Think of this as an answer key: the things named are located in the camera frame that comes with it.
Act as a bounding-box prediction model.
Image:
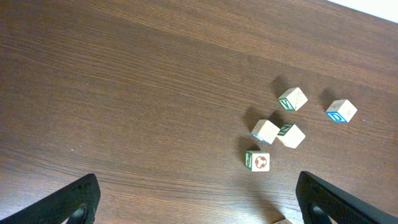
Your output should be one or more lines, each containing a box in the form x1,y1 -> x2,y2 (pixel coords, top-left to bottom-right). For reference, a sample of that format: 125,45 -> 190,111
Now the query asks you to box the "goldfish picture wooden block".
278,87 -> 308,111

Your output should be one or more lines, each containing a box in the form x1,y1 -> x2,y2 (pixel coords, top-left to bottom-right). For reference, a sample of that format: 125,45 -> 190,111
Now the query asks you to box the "leaf picture wooden block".
273,218 -> 292,224

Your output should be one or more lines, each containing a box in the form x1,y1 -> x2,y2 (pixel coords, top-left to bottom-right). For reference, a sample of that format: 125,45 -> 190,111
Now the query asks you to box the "soccer ball picture block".
244,151 -> 270,172

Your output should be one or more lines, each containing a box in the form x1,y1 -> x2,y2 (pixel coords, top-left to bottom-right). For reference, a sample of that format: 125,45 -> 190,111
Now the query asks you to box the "blue letter D block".
326,99 -> 358,123

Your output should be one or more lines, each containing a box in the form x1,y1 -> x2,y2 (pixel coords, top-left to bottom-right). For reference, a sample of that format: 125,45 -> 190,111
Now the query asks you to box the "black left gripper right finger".
295,171 -> 397,224

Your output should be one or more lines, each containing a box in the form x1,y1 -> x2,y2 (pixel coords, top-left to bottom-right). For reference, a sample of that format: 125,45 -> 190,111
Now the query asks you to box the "green letter N block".
277,124 -> 306,149

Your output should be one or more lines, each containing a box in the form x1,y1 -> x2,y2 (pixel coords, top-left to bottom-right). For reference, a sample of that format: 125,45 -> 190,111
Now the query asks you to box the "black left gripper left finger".
1,174 -> 101,224

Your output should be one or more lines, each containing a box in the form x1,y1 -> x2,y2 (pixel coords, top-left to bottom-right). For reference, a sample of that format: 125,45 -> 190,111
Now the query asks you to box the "pretzel picture wooden block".
251,119 -> 280,144

